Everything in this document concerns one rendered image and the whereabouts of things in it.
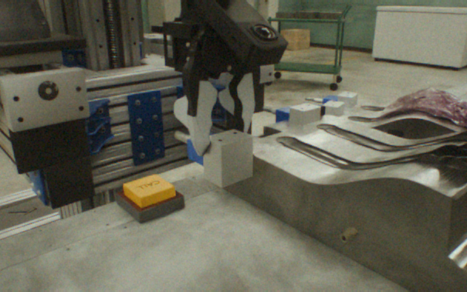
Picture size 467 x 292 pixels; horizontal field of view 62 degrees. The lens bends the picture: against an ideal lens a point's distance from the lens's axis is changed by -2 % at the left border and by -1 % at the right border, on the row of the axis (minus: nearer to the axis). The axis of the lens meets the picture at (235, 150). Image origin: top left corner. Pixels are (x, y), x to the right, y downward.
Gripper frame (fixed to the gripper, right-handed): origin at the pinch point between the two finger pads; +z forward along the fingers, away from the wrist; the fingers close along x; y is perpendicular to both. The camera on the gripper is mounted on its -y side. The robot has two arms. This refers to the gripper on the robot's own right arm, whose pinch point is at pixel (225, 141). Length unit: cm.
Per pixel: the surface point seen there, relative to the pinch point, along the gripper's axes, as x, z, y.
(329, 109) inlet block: -44.1, 7.5, 16.8
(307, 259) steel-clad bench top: -5.9, 14.9, -9.4
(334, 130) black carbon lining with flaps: -30.1, 6.6, 5.2
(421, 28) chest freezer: -637, 33, 275
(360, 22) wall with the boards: -711, 37, 435
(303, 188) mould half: -10.2, 8.0, -4.5
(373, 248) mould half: -10.2, 11.7, -15.7
